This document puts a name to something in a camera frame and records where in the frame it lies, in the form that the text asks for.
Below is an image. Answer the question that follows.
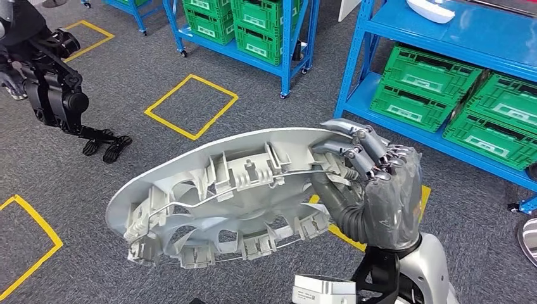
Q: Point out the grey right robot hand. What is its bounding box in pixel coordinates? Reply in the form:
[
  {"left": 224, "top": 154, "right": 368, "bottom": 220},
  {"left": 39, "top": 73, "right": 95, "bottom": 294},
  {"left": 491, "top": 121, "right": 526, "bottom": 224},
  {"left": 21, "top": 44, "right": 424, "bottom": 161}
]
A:
[{"left": 310, "top": 118, "right": 424, "bottom": 251}]

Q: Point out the grey plastic wheel cover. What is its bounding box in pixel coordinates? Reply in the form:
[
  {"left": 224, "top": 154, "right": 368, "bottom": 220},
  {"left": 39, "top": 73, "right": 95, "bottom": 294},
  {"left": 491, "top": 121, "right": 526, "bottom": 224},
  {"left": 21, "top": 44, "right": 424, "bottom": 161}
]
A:
[{"left": 104, "top": 127, "right": 366, "bottom": 269}]

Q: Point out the white curved plastic part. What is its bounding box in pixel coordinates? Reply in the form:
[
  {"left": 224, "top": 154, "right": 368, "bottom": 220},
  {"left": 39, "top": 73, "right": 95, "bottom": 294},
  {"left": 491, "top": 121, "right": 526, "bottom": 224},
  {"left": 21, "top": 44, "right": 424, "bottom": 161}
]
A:
[{"left": 406, "top": 0, "right": 456, "bottom": 25}]

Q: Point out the green plastic crate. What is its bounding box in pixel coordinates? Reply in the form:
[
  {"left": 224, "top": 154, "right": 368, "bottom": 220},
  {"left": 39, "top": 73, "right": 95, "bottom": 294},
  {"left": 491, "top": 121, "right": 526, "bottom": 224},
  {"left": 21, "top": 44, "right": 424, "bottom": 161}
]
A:
[
  {"left": 186, "top": 8, "right": 236, "bottom": 46},
  {"left": 464, "top": 72, "right": 537, "bottom": 137},
  {"left": 231, "top": 0, "right": 304, "bottom": 37},
  {"left": 442, "top": 110, "right": 537, "bottom": 172},
  {"left": 234, "top": 25, "right": 282, "bottom": 67},
  {"left": 182, "top": 0, "right": 234, "bottom": 20},
  {"left": 370, "top": 82, "right": 458, "bottom": 134},
  {"left": 379, "top": 44, "right": 484, "bottom": 106}
]

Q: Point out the white table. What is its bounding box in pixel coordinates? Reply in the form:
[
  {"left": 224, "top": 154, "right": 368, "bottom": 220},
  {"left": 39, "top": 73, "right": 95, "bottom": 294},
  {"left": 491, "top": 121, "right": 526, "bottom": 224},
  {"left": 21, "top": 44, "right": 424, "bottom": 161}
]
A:
[{"left": 338, "top": 0, "right": 362, "bottom": 23}]

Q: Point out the black humanoid robot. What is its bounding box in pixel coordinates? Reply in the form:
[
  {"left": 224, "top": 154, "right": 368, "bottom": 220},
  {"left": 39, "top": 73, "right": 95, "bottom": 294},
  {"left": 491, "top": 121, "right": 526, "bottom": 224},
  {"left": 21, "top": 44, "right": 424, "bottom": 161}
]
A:
[{"left": 0, "top": 0, "right": 133, "bottom": 165}]

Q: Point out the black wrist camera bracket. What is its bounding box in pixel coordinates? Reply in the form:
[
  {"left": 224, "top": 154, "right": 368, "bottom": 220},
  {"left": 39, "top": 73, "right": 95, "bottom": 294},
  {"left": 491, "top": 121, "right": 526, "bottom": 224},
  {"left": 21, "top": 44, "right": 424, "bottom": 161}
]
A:
[{"left": 351, "top": 246, "right": 401, "bottom": 304}]

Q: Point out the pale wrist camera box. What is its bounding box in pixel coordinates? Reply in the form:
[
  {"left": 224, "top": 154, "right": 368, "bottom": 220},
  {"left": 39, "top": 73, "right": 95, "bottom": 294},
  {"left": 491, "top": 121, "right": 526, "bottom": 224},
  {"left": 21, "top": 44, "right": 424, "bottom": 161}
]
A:
[{"left": 291, "top": 274, "right": 357, "bottom": 304}]

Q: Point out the chrome stanchion post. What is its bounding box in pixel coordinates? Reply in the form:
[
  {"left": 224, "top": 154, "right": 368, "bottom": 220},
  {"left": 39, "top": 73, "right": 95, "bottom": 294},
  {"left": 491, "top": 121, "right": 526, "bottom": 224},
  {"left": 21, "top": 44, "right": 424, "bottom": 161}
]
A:
[{"left": 517, "top": 218, "right": 537, "bottom": 269}]

